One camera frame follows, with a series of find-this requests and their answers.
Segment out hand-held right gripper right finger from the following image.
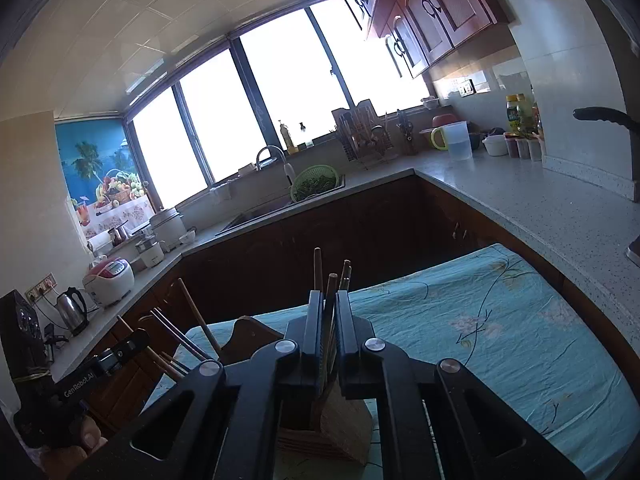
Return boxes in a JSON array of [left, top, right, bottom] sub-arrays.
[[335, 290, 586, 480]]

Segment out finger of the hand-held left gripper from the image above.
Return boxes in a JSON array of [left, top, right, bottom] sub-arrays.
[[85, 329, 151, 386]]

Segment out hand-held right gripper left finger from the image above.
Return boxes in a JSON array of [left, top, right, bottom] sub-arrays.
[[67, 290, 325, 480]]

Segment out wooden utensil holder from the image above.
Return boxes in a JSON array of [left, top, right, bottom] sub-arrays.
[[220, 315, 373, 466]]

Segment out person's left hand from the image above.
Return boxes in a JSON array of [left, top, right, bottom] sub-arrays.
[[40, 417, 108, 480]]

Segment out steel electric kettle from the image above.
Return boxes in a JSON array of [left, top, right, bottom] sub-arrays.
[[55, 286, 90, 337]]

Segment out metal chopstick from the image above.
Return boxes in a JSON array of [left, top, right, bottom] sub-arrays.
[[139, 315, 201, 367], [150, 307, 215, 362]]

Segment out pink white rice cooker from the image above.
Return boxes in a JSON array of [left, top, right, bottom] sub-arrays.
[[82, 256, 136, 307]]

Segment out dark wooden lower cabinets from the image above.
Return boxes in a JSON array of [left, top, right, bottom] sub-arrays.
[[85, 170, 640, 436]]

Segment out teal floral tablecloth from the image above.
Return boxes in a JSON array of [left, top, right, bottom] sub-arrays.
[[150, 243, 636, 480]]

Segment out kitchen sink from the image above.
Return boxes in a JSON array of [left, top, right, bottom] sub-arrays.
[[216, 200, 296, 236]]

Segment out green colander with greens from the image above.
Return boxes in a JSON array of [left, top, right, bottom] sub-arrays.
[[290, 164, 346, 203]]

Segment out chrome kitchen faucet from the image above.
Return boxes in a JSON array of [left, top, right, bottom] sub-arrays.
[[256, 145, 296, 188]]

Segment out yellow detergent bottle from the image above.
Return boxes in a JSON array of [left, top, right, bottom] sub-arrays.
[[278, 119, 296, 155]]

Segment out dish rack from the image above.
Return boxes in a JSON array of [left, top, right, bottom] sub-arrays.
[[332, 101, 396, 163]]

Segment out knife block with scissors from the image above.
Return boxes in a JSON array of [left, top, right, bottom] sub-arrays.
[[395, 109, 418, 156]]

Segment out grey kitchen countertop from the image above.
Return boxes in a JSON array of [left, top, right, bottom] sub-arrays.
[[50, 145, 640, 381]]

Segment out large kitchen window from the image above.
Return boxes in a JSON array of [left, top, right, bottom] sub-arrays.
[[122, 0, 431, 211]]

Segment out yellow oil bottle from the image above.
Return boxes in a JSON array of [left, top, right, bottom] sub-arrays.
[[505, 94, 533, 136]]

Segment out wooden upper cabinets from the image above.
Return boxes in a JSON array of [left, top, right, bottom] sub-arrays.
[[325, 0, 516, 80]]

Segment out steel range hood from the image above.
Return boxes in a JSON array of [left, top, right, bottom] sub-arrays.
[[562, 0, 640, 126]]

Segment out wall poster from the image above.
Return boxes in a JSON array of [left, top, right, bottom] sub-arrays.
[[55, 120, 156, 241]]

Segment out clear pitcher green handle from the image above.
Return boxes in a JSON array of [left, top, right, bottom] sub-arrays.
[[431, 121, 473, 162]]

